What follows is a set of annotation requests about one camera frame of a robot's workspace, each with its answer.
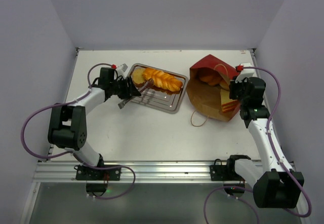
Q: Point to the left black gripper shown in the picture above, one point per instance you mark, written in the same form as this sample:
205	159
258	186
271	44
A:
130	87

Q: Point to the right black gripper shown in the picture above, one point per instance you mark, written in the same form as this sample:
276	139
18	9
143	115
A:
234	90

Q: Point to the seeded bread slice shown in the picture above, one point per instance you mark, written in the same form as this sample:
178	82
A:
137	77

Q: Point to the braided orange bread loaf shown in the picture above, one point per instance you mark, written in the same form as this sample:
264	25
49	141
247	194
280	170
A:
162	79

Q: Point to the red brown paper bag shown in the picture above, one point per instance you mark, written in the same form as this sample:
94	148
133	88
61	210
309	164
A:
204	98

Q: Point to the fake triangle sandwich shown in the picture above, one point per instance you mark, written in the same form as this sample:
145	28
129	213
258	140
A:
228	106

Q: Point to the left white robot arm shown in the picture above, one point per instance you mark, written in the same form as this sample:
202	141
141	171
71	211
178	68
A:
68	124

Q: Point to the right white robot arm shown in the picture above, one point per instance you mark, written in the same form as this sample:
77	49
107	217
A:
276	185

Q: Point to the stainless steel tray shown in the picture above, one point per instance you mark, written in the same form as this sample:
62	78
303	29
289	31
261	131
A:
158	98

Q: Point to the round orange bun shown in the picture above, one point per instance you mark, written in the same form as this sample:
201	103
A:
213	79

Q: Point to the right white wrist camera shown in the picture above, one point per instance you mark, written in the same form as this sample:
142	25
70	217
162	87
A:
245	70

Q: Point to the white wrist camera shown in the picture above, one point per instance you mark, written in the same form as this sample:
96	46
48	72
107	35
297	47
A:
120	69
245	70

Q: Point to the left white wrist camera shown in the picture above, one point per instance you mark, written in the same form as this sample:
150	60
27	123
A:
120	69

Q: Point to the aluminium mounting rail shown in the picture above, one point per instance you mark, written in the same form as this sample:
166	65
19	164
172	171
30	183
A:
146	172

